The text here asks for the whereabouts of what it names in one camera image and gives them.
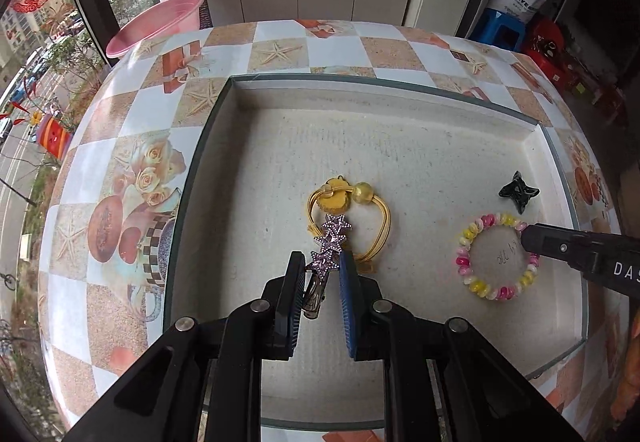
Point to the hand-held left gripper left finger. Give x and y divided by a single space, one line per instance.
295 304

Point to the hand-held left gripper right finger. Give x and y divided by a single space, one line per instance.
350 309

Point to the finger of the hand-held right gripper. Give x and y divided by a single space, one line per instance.
565 249

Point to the purple star hair clip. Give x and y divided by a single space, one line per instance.
328 242

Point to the grey-green cardboard tray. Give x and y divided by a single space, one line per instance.
400 146

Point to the black claw hair clip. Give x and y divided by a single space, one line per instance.
520 194

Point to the pile of gift boxes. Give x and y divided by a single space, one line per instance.
580 76

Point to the red plastic chair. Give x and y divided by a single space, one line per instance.
545 29

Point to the blue plastic stool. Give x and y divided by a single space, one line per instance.
492 21

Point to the pink plastic basin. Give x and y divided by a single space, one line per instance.
160 19

